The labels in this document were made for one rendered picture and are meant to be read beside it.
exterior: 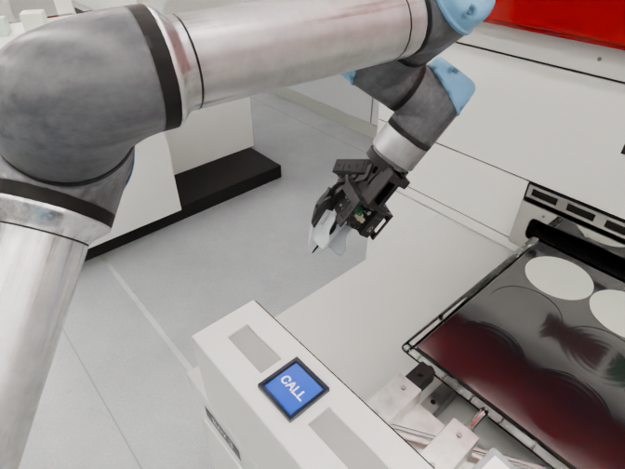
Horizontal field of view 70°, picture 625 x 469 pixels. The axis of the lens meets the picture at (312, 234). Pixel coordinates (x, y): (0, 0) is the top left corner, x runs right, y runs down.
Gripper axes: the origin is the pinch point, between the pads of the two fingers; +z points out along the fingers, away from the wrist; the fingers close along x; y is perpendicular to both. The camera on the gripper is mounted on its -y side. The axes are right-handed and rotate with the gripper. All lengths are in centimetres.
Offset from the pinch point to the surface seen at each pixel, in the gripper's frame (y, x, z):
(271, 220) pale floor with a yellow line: -130, 61, 72
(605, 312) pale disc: 26.0, 30.2, -21.5
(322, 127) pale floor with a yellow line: -235, 110, 42
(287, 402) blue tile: 32.4, -13.7, 0.1
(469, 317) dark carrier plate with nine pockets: 22.0, 14.0, -10.3
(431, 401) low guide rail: 30.4, 9.0, -1.3
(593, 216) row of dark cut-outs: 11.5, 33.6, -30.4
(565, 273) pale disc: 17.3, 30.5, -21.3
